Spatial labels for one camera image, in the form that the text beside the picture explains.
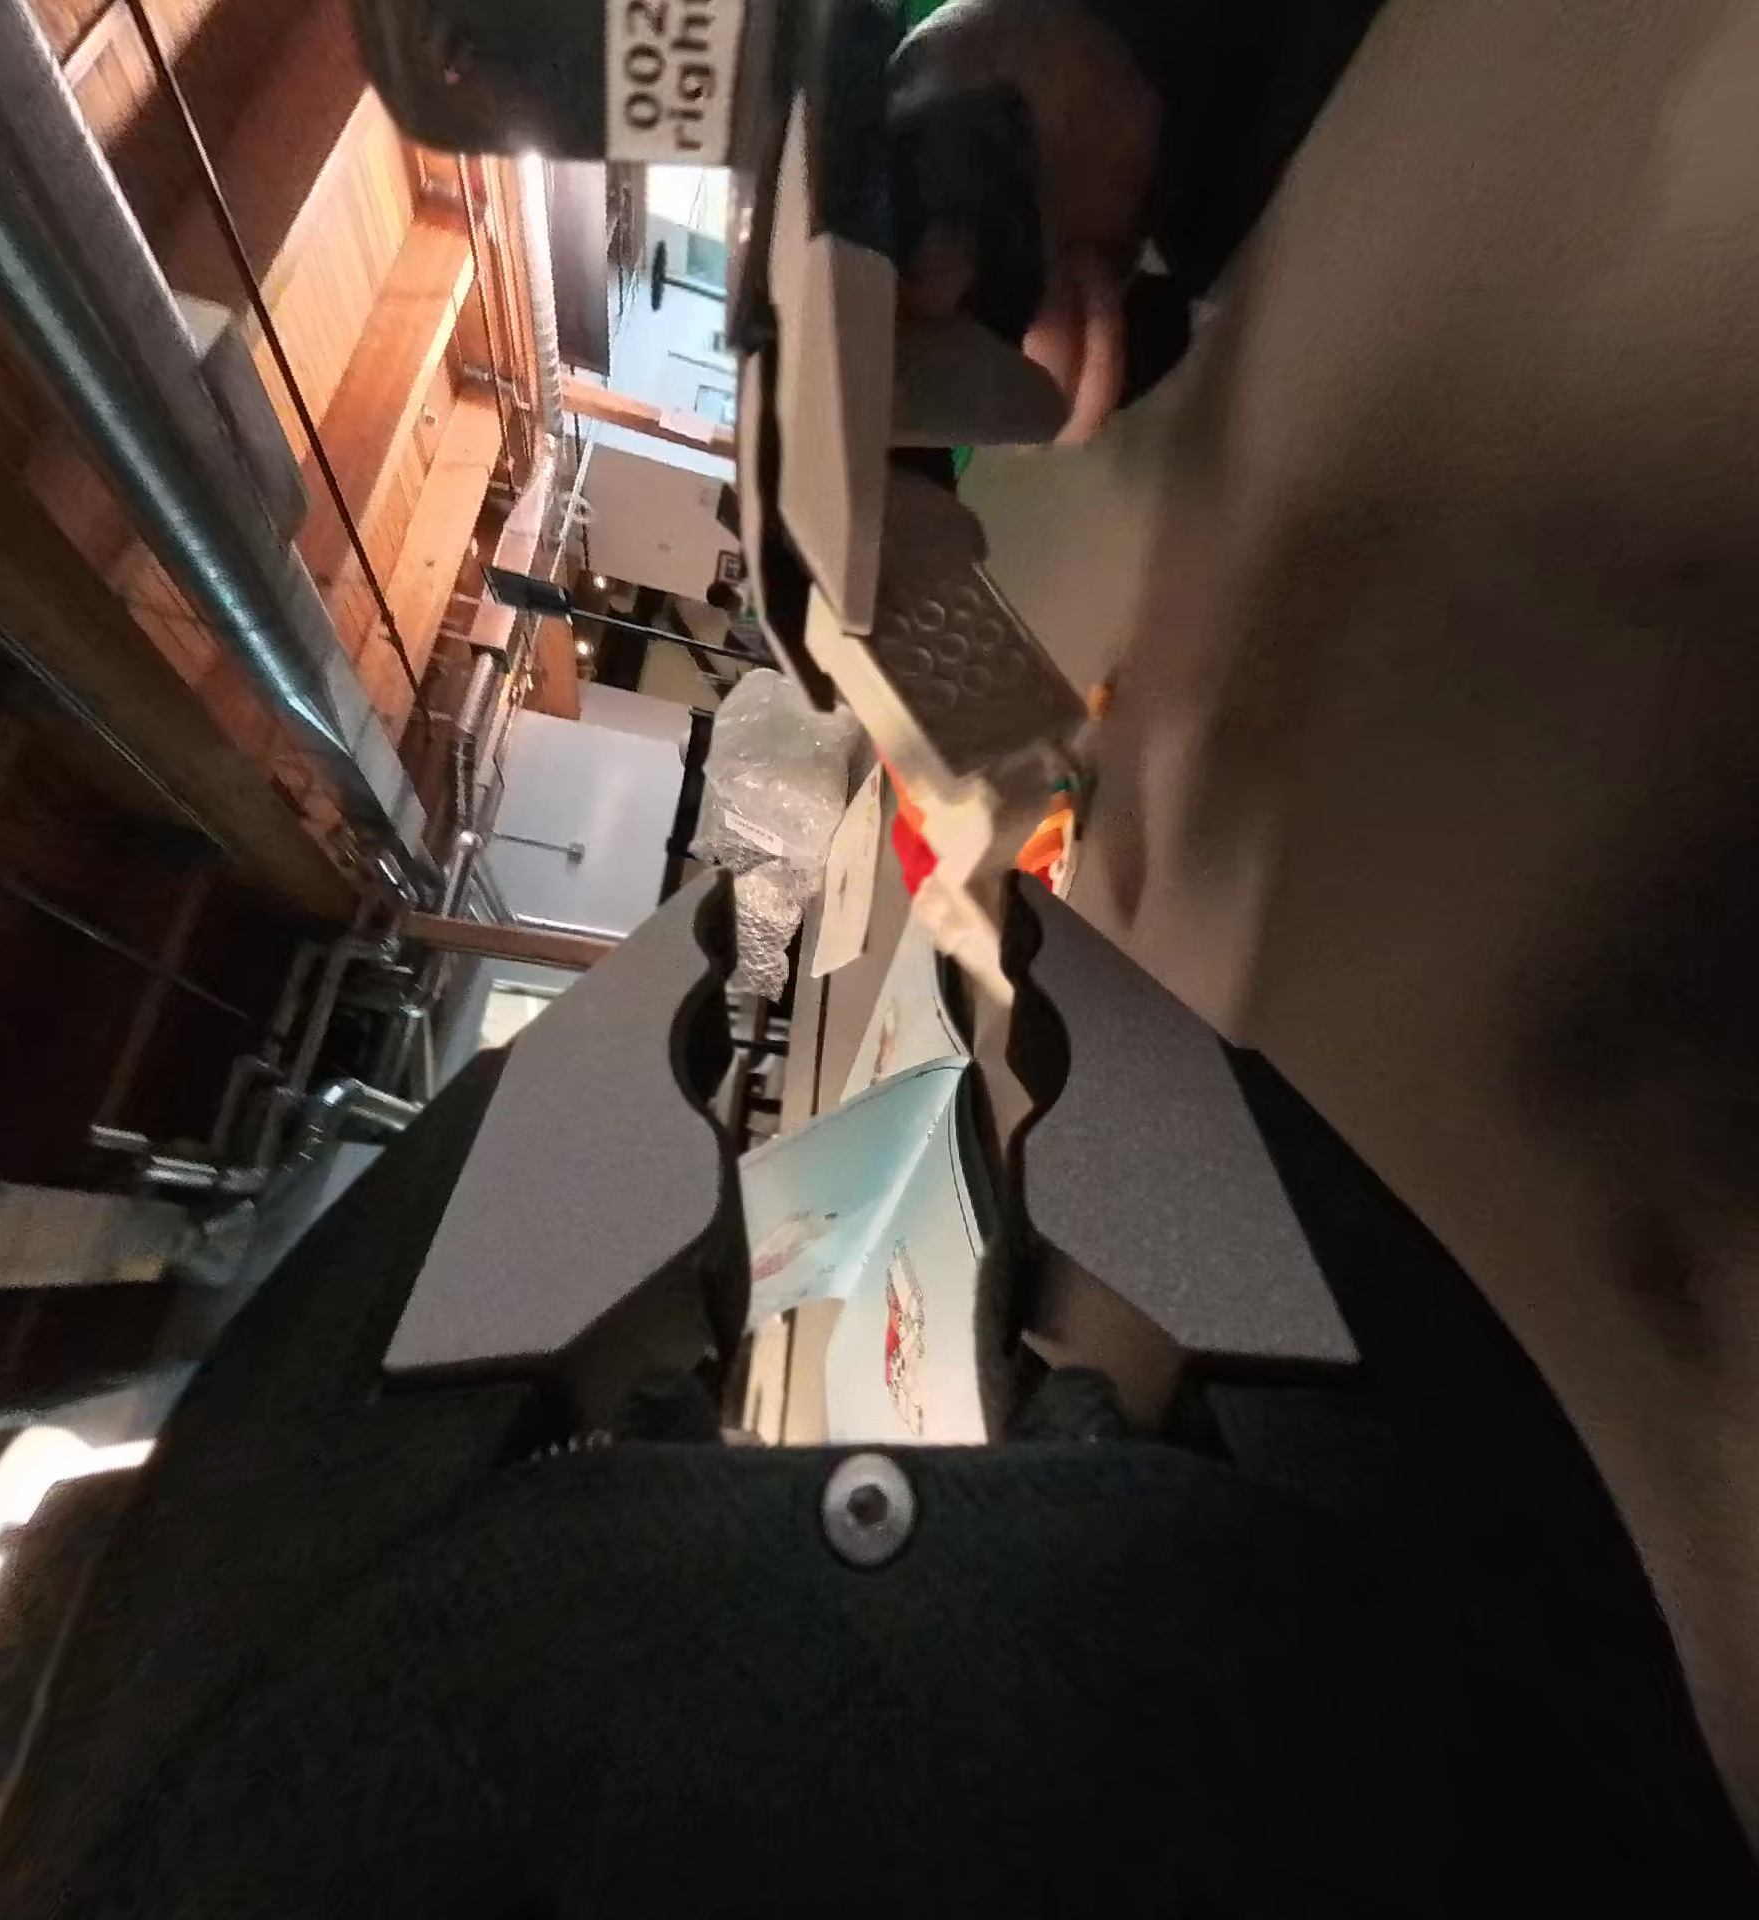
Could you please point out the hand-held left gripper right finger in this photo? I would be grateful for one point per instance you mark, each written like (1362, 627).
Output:
(1180, 1200)

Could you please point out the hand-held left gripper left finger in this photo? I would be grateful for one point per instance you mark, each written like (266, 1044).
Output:
(580, 1170)

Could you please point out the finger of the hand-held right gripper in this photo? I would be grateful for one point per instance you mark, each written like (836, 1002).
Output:
(970, 390)
(826, 435)

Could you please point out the person's right forearm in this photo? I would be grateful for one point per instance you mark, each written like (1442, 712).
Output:
(1254, 121)

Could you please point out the person's right hand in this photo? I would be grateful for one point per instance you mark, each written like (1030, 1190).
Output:
(1104, 181)

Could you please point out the open light blue instruction booklet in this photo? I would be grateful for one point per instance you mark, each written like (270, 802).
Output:
(850, 1185)

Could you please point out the clear plastic bag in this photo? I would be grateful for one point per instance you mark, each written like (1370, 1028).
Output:
(774, 751)

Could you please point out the instruction booklet with orange animal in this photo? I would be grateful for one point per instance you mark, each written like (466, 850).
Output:
(894, 1050)

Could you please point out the instruction booklet with bird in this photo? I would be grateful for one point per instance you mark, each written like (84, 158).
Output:
(850, 884)

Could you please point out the metal ceiling duct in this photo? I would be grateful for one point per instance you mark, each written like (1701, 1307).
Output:
(144, 435)

